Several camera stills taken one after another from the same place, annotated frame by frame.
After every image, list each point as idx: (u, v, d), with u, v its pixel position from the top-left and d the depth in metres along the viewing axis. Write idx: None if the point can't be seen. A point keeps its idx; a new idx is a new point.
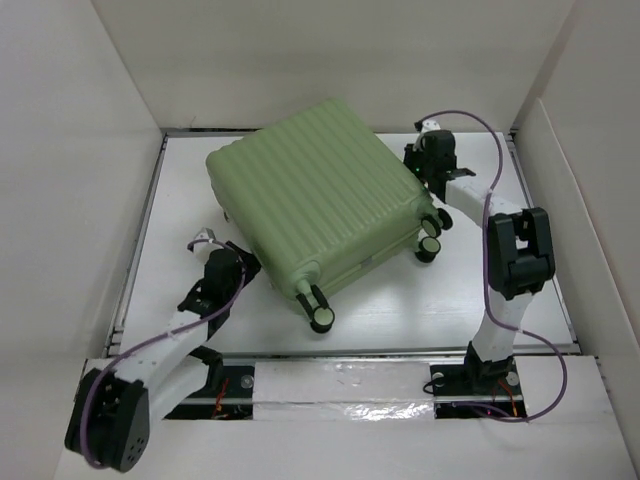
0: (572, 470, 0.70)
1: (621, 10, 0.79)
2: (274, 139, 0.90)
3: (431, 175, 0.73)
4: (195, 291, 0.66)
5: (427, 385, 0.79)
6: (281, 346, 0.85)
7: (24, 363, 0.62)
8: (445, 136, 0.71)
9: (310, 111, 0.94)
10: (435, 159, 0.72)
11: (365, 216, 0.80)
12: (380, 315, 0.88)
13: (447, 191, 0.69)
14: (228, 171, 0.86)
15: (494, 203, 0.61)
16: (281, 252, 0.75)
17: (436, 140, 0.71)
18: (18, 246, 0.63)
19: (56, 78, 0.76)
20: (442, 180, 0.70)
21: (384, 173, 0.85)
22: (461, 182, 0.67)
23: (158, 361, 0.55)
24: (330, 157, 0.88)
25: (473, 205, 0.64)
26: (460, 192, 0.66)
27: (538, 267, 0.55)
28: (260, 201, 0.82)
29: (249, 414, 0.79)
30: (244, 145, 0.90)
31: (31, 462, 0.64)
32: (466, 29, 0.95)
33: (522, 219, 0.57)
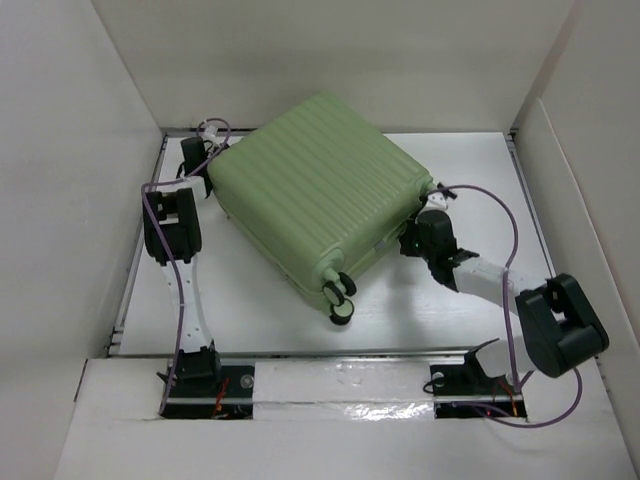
0: (572, 470, 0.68)
1: (621, 13, 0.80)
2: (270, 136, 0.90)
3: (434, 262, 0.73)
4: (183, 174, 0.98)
5: (427, 385, 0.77)
6: (282, 346, 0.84)
7: (25, 363, 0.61)
8: (441, 223, 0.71)
9: (301, 106, 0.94)
10: (436, 246, 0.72)
11: (373, 200, 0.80)
12: (378, 313, 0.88)
13: (456, 279, 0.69)
14: (233, 174, 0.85)
15: (516, 279, 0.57)
16: (303, 245, 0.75)
17: (433, 227, 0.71)
18: (21, 243, 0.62)
19: (59, 75, 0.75)
20: (446, 270, 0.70)
21: (382, 155, 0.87)
22: (468, 268, 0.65)
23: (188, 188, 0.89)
24: (329, 147, 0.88)
25: (491, 288, 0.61)
26: (470, 277, 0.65)
27: (586, 335, 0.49)
28: (272, 199, 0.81)
29: (249, 414, 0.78)
30: (243, 147, 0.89)
31: (32, 463, 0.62)
32: (468, 31, 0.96)
33: (551, 290, 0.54)
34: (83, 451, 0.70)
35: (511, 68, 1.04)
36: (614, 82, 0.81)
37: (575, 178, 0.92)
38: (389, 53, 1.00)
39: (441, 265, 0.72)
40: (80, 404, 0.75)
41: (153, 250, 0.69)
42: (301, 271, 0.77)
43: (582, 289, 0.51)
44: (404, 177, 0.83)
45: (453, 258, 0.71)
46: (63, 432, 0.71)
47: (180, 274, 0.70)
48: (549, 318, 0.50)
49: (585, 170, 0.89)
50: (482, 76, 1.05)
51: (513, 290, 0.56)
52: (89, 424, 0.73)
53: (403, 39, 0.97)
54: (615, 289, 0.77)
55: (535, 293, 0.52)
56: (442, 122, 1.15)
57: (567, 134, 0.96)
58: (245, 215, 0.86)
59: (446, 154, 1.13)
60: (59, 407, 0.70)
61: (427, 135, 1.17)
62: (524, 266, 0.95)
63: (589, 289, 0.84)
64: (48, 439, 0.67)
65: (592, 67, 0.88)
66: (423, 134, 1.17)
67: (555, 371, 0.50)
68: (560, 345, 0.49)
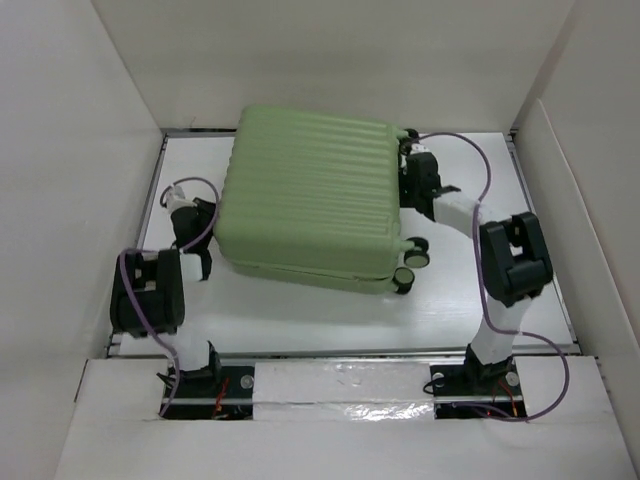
0: (572, 470, 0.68)
1: (620, 13, 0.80)
2: (239, 177, 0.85)
3: (419, 196, 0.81)
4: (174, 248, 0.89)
5: (427, 385, 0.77)
6: (282, 346, 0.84)
7: (25, 363, 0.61)
8: (425, 157, 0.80)
9: (248, 130, 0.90)
10: (420, 179, 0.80)
11: (376, 174, 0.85)
12: (390, 311, 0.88)
13: (435, 210, 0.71)
14: (242, 225, 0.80)
15: (485, 212, 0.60)
16: (370, 240, 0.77)
17: (417, 161, 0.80)
18: (21, 243, 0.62)
19: (59, 75, 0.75)
20: (427, 199, 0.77)
21: (348, 128, 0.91)
22: (446, 200, 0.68)
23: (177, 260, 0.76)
24: (296, 151, 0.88)
25: (464, 220, 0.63)
26: (447, 207, 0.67)
27: (537, 267, 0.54)
28: (303, 225, 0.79)
29: (249, 414, 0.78)
30: (228, 202, 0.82)
31: (31, 463, 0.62)
32: (467, 31, 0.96)
33: (513, 226, 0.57)
34: (83, 452, 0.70)
35: (511, 68, 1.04)
36: (613, 82, 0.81)
37: (575, 178, 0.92)
38: (389, 53, 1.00)
39: (424, 198, 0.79)
40: (80, 404, 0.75)
41: (118, 322, 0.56)
42: (374, 262, 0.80)
43: (541, 226, 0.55)
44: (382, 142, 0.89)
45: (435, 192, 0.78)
46: (63, 432, 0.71)
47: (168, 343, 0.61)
48: (504, 248, 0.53)
49: (586, 170, 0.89)
50: (482, 76, 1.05)
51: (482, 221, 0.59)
52: (89, 424, 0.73)
53: (403, 39, 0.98)
54: (615, 288, 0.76)
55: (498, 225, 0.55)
56: (442, 122, 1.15)
57: (566, 134, 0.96)
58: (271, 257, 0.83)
59: (446, 155, 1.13)
60: (58, 407, 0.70)
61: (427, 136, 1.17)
62: None
63: (589, 289, 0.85)
64: (48, 439, 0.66)
65: (592, 67, 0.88)
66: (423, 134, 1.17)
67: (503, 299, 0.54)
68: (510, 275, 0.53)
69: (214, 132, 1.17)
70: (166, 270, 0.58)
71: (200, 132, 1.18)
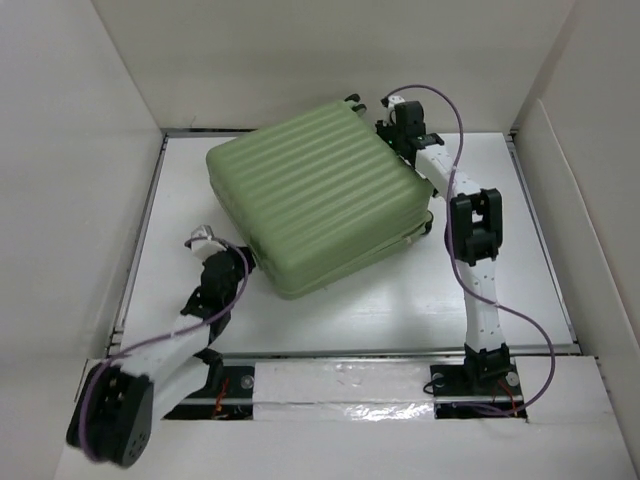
0: (572, 470, 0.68)
1: (621, 13, 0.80)
2: (268, 213, 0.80)
3: (402, 142, 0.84)
4: (195, 297, 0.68)
5: (427, 385, 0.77)
6: (282, 346, 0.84)
7: (24, 362, 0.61)
8: (409, 104, 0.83)
9: (240, 171, 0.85)
10: (405, 126, 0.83)
11: (360, 147, 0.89)
12: (393, 310, 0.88)
13: (416, 158, 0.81)
14: (293, 246, 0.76)
15: (459, 183, 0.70)
16: (409, 192, 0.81)
17: (404, 107, 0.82)
18: (21, 242, 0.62)
19: (59, 75, 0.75)
20: (412, 144, 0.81)
21: (314, 117, 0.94)
22: (429, 155, 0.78)
23: (163, 358, 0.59)
24: (279, 160, 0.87)
25: (439, 178, 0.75)
26: (427, 161, 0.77)
27: (489, 238, 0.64)
28: (354, 218, 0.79)
29: (249, 414, 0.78)
30: (277, 241, 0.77)
31: (31, 463, 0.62)
32: (467, 31, 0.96)
33: (479, 199, 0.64)
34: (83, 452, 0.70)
35: (511, 68, 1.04)
36: (614, 82, 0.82)
37: (575, 178, 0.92)
38: (389, 53, 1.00)
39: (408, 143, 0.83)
40: None
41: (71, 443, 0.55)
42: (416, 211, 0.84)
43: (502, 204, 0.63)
44: (345, 119, 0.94)
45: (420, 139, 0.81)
46: (63, 433, 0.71)
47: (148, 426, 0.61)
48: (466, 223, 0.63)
49: (585, 170, 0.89)
50: (483, 76, 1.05)
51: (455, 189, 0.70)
52: None
53: (403, 39, 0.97)
54: (615, 289, 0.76)
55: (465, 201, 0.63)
56: (442, 122, 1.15)
57: (567, 135, 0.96)
58: (327, 265, 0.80)
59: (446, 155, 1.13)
60: (58, 408, 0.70)
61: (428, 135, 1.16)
62: (525, 267, 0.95)
63: (589, 289, 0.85)
64: (48, 439, 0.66)
65: (592, 67, 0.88)
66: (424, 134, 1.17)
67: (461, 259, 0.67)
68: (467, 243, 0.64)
69: (214, 132, 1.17)
70: (126, 411, 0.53)
71: (200, 132, 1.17)
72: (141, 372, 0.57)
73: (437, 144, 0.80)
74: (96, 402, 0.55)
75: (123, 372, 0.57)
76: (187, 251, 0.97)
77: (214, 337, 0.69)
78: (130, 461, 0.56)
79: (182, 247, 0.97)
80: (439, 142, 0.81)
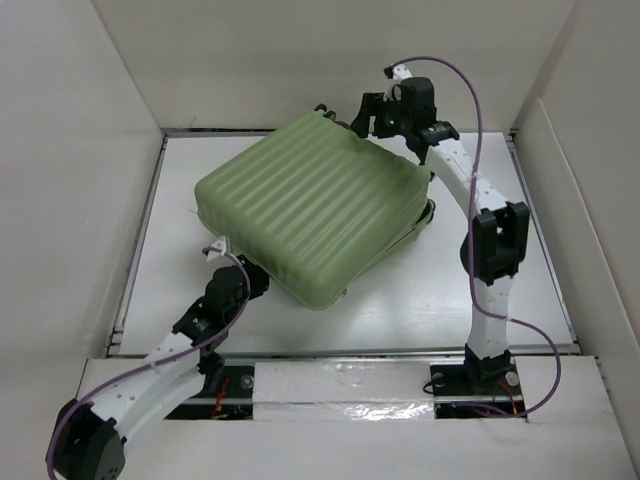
0: (572, 470, 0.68)
1: (621, 13, 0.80)
2: (286, 233, 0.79)
3: (409, 132, 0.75)
4: (196, 307, 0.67)
5: (426, 385, 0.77)
6: (282, 345, 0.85)
7: (25, 362, 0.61)
8: (423, 88, 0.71)
9: (240, 200, 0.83)
10: (414, 113, 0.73)
11: (346, 154, 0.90)
12: (393, 311, 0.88)
13: (428, 154, 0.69)
14: (323, 259, 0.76)
15: (481, 192, 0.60)
16: (409, 187, 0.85)
17: (413, 89, 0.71)
18: (21, 241, 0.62)
19: (59, 76, 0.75)
20: (422, 137, 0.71)
21: (297, 131, 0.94)
22: (444, 154, 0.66)
23: (136, 397, 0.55)
24: (272, 181, 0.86)
25: (456, 182, 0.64)
26: (443, 163, 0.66)
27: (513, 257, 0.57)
28: (365, 222, 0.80)
29: (249, 414, 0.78)
30: (303, 259, 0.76)
31: (31, 463, 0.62)
32: (467, 30, 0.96)
33: (503, 212, 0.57)
34: None
35: (511, 67, 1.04)
36: (614, 81, 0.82)
37: (575, 178, 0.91)
38: (389, 53, 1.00)
39: (419, 134, 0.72)
40: None
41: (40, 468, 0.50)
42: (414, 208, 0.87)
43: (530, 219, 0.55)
44: (330, 130, 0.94)
45: (433, 131, 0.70)
46: None
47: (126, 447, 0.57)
48: (491, 241, 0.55)
49: (585, 170, 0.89)
50: (482, 75, 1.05)
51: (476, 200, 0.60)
52: None
53: (403, 39, 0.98)
54: (615, 288, 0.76)
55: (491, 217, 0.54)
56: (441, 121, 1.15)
57: (567, 134, 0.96)
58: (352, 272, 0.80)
59: None
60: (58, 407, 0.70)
61: None
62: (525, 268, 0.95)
63: (589, 289, 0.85)
64: (48, 438, 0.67)
65: (592, 66, 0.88)
66: None
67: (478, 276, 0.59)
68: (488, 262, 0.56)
69: (214, 132, 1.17)
70: (92, 456, 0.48)
71: (200, 132, 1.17)
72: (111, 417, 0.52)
73: (452, 140, 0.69)
74: (66, 436, 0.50)
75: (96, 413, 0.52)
76: (187, 251, 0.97)
77: (205, 353, 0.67)
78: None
79: (182, 247, 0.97)
80: (454, 137, 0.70)
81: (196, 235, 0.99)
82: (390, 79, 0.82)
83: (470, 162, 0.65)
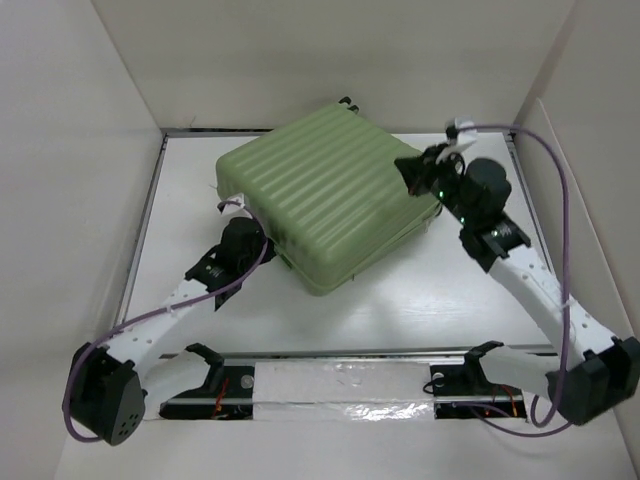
0: (572, 470, 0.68)
1: (621, 14, 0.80)
2: (298, 210, 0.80)
3: (470, 231, 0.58)
4: (208, 256, 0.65)
5: (426, 385, 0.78)
6: (280, 346, 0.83)
7: (24, 362, 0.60)
8: (499, 186, 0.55)
9: (258, 176, 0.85)
10: (482, 212, 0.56)
11: (363, 143, 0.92)
12: (393, 310, 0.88)
13: (496, 267, 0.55)
14: (330, 236, 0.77)
15: (577, 326, 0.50)
16: None
17: (488, 192, 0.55)
18: (20, 241, 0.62)
19: (59, 75, 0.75)
20: (489, 243, 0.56)
21: (316, 121, 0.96)
22: (518, 269, 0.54)
23: (153, 340, 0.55)
24: (291, 160, 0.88)
25: (539, 309, 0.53)
26: (517, 281, 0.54)
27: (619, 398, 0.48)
28: (375, 206, 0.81)
29: (249, 414, 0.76)
30: (312, 236, 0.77)
31: (30, 463, 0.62)
32: (467, 30, 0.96)
33: (609, 351, 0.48)
34: (83, 452, 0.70)
35: (511, 67, 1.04)
36: (613, 82, 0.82)
37: (575, 178, 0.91)
38: (389, 53, 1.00)
39: (480, 238, 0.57)
40: None
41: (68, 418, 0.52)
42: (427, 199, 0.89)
43: None
44: (347, 120, 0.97)
45: (498, 235, 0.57)
46: (63, 433, 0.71)
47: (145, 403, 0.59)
48: (598, 389, 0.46)
49: (585, 170, 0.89)
50: (483, 75, 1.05)
51: (573, 338, 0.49)
52: None
53: (403, 39, 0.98)
54: (615, 288, 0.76)
55: (602, 366, 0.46)
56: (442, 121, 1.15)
57: (566, 134, 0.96)
58: (359, 254, 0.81)
59: None
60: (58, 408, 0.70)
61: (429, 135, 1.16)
62: None
63: (589, 289, 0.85)
64: (48, 439, 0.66)
65: (592, 67, 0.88)
66: (425, 134, 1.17)
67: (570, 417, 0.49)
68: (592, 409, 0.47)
69: (214, 132, 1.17)
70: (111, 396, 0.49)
71: (200, 132, 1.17)
72: (128, 360, 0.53)
73: (523, 246, 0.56)
74: (82, 385, 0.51)
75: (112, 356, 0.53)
76: (187, 251, 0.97)
77: (221, 302, 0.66)
78: (123, 436, 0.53)
79: (182, 246, 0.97)
80: (524, 243, 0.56)
81: (196, 235, 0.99)
82: (454, 144, 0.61)
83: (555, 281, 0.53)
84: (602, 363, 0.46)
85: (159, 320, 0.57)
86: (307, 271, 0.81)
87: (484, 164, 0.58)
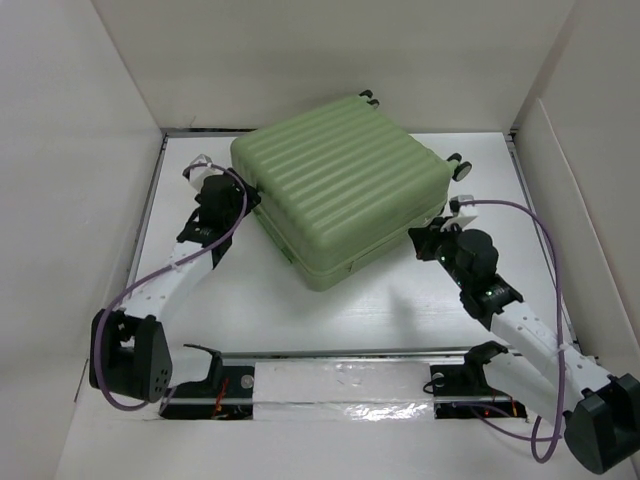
0: (572, 470, 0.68)
1: (621, 15, 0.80)
2: (299, 195, 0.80)
3: (468, 293, 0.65)
4: (193, 222, 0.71)
5: (427, 385, 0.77)
6: (281, 345, 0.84)
7: (24, 362, 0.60)
8: (487, 252, 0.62)
9: (268, 159, 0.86)
10: (476, 277, 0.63)
11: (373, 136, 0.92)
12: (394, 310, 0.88)
13: (494, 322, 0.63)
14: (329, 221, 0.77)
15: (573, 367, 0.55)
16: (428, 173, 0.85)
17: (477, 258, 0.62)
18: (20, 241, 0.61)
19: (59, 75, 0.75)
20: (483, 304, 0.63)
21: (326, 112, 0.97)
22: (513, 322, 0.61)
23: (166, 294, 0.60)
24: (301, 146, 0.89)
25: (537, 355, 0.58)
26: (514, 332, 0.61)
27: (636, 442, 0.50)
28: (376, 197, 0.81)
29: (249, 414, 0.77)
30: (310, 220, 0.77)
31: (31, 464, 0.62)
32: (467, 31, 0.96)
33: (609, 388, 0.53)
34: (84, 451, 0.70)
35: (511, 67, 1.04)
36: (614, 82, 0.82)
37: (575, 178, 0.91)
38: (390, 53, 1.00)
39: (477, 299, 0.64)
40: (80, 404, 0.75)
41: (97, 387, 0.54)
42: (435, 197, 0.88)
43: None
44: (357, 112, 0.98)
45: (492, 295, 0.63)
46: (63, 433, 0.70)
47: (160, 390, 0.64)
48: (607, 431, 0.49)
49: (585, 170, 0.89)
50: (483, 75, 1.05)
51: (570, 379, 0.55)
52: (88, 424, 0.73)
53: (403, 39, 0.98)
54: (615, 288, 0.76)
55: (597, 400, 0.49)
56: (442, 121, 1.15)
57: (567, 134, 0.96)
58: (357, 243, 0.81)
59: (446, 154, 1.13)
60: (58, 407, 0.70)
61: (429, 135, 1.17)
62: (525, 267, 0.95)
63: (589, 289, 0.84)
64: (48, 439, 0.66)
65: (592, 67, 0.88)
66: (425, 134, 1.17)
67: (595, 468, 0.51)
68: (609, 455, 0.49)
69: (214, 132, 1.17)
70: (142, 347, 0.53)
71: (200, 132, 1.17)
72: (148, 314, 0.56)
73: (516, 302, 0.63)
74: (108, 348, 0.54)
75: (130, 316, 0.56)
76: None
77: (218, 261, 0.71)
78: (158, 393, 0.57)
79: None
80: (517, 298, 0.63)
81: None
82: (457, 215, 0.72)
83: (549, 331, 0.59)
84: (599, 398, 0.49)
85: (166, 277, 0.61)
86: (304, 255, 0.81)
87: (472, 232, 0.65)
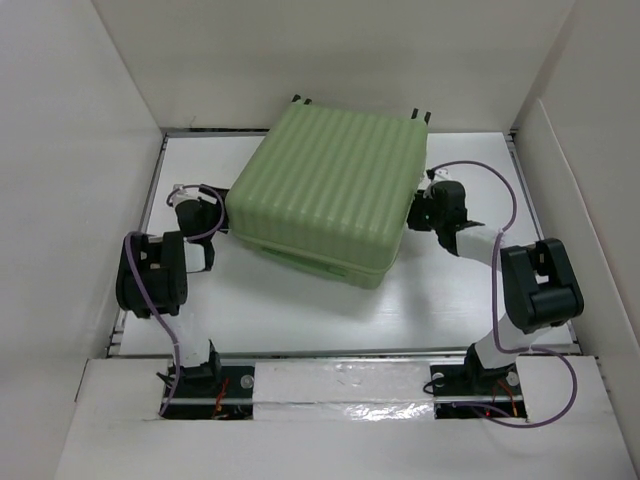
0: (572, 471, 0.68)
1: (621, 16, 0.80)
2: (340, 201, 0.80)
3: (442, 227, 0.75)
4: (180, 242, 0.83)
5: (426, 385, 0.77)
6: (282, 346, 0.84)
7: (24, 363, 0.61)
8: (455, 189, 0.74)
9: (274, 186, 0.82)
10: (446, 211, 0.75)
11: (364, 128, 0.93)
12: (395, 311, 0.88)
13: (458, 243, 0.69)
14: (380, 219, 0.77)
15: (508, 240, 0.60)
16: (413, 144, 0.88)
17: (446, 192, 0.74)
18: (21, 242, 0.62)
19: (58, 75, 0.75)
20: (453, 235, 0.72)
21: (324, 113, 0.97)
22: (469, 230, 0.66)
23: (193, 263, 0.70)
24: (286, 161, 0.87)
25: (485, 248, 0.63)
26: (471, 237, 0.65)
27: (562, 296, 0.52)
28: (395, 176, 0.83)
29: (249, 414, 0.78)
30: (362, 225, 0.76)
31: (31, 463, 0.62)
32: (466, 31, 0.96)
33: (538, 252, 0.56)
34: (83, 452, 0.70)
35: (511, 68, 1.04)
36: (614, 82, 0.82)
37: (575, 178, 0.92)
38: (389, 53, 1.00)
39: (448, 233, 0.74)
40: (80, 404, 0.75)
41: (123, 299, 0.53)
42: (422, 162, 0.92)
43: (567, 254, 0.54)
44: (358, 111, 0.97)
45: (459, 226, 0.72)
46: (63, 433, 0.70)
47: (181, 353, 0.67)
48: (526, 277, 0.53)
49: (585, 170, 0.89)
50: (482, 75, 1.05)
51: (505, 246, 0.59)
52: (88, 424, 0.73)
53: (403, 39, 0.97)
54: (615, 288, 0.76)
55: (517, 248, 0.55)
56: (441, 121, 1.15)
57: (566, 134, 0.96)
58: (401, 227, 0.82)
59: (445, 154, 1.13)
60: (59, 407, 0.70)
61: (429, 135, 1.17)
62: None
63: (589, 288, 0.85)
64: (48, 440, 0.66)
65: (592, 67, 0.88)
66: None
67: (524, 323, 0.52)
68: (535, 298, 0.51)
69: (214, 132, 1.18)
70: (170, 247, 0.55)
71: (200, 132, 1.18)
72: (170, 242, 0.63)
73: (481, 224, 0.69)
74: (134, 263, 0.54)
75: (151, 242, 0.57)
76: None
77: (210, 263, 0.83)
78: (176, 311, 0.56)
79: None
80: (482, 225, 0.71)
81: None
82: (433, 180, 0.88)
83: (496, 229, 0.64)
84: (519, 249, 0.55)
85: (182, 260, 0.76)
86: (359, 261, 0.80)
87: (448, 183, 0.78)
